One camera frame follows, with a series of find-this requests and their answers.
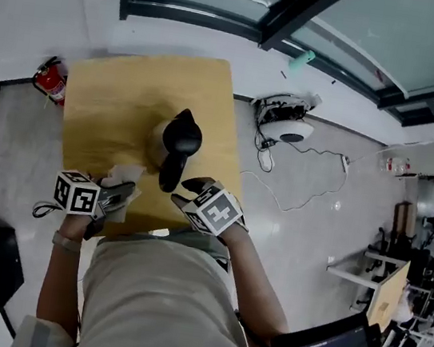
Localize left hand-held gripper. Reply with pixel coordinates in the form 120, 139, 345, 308
47, 168, 139, 247

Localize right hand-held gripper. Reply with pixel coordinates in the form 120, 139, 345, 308
165, 172, 257, 242

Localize white cloth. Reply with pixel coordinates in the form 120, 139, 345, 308
95, 158, 148, 227

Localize steel kettle with black lid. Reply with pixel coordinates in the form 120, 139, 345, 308
140, 102, 209, 197

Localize person's right forearm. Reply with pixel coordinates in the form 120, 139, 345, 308
209, 225, 304, 341

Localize person's left forearm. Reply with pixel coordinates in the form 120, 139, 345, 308
35, 208, 95, 326

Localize person's grey trousers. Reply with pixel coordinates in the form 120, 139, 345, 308
109, 215, 234, 261

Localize beige wristband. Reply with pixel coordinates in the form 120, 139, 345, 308
50, 229, 84, 255

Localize white power adapter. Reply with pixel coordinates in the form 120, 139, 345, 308
256, 150, 277, 175

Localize white dome device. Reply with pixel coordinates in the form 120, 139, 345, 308
260, 115, 316, 148

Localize person's beige shirt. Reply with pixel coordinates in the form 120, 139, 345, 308
13, 217, 294, 347

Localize white robot vacuum device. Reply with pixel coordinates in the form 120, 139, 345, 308
249, 86, 323, 130

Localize red fire extinguisher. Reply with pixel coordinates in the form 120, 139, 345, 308
29, 54, 73, 107

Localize green cylinder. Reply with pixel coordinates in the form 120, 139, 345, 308
289, 47, 317, 75

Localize clear plastic bottle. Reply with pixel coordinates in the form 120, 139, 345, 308
378, 154, 412, 179

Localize black strap loop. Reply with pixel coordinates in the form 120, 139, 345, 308
31, 200, 65, 222

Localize white cable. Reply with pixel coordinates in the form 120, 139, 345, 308
235, 154, 350, 221

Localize black window frame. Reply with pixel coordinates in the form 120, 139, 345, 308
107, 0, 434, 131

